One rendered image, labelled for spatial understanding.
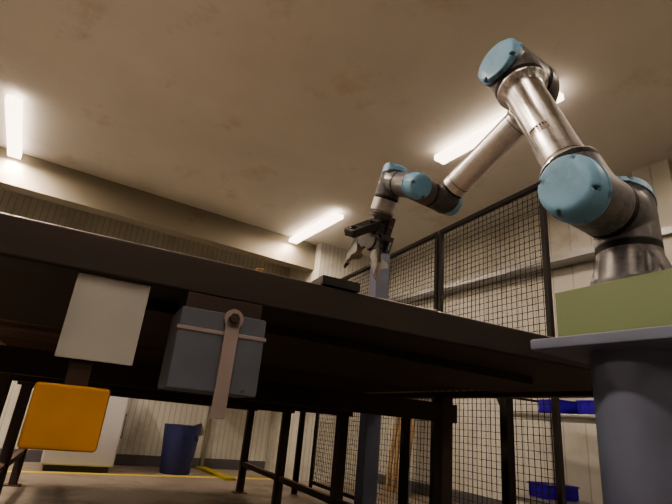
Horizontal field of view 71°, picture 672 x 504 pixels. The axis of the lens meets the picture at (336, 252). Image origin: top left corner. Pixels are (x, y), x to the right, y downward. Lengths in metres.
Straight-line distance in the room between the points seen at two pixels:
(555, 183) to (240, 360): 0.64
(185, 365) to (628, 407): 0.71
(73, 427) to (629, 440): 0.83
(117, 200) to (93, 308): 5.42
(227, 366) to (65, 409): 0.21
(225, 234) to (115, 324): 5.65
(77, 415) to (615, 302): 0.85
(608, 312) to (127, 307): 0.79
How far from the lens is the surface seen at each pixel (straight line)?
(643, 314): 0.92
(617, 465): 0.96
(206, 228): 6.32
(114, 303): 0.77
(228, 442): 7.00
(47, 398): 0.73
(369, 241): 1.43
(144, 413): 6.66
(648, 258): 1.03
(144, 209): 6.19
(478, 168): 1.39
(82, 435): 0.73
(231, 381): 0.75
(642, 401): 0.94
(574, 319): 0.98
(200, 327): 0.75
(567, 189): 0.95
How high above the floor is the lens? 0.68
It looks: 20 degrees up
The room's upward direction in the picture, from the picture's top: 6 degrees clockwise
